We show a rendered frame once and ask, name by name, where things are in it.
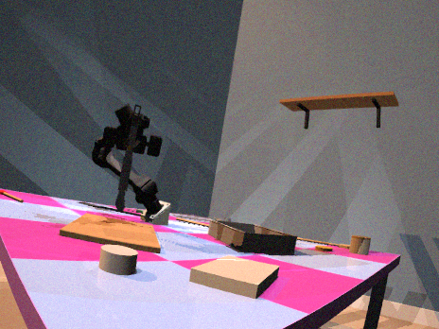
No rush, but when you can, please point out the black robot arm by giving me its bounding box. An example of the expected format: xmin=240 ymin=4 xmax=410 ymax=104
xmin=92 ymin=104 xmax=164 ymax=215

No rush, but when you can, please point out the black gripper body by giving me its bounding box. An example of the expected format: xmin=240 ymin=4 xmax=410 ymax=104
xmin=102 ymin=127 xmax=163 ymax=157

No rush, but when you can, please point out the orange flat board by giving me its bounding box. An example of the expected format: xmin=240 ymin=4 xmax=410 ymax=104
xmin=60 ymin=214 xmax=161 ymax=253

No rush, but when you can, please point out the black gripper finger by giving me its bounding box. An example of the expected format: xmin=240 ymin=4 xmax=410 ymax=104
xmin=116 ymin=130 xmax=128 ymax=150
xmin=132 ymin=135 xmax=148 ymax=154

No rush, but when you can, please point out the short brown cylinder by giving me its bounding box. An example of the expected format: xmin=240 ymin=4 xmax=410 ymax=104
xmin=98 ymin=245 xmax=138 ymax=276

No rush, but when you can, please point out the tan flat rectangular block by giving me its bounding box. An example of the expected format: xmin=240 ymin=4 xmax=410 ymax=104
xmin=189 ymin=256 xmax=280 ymax=299

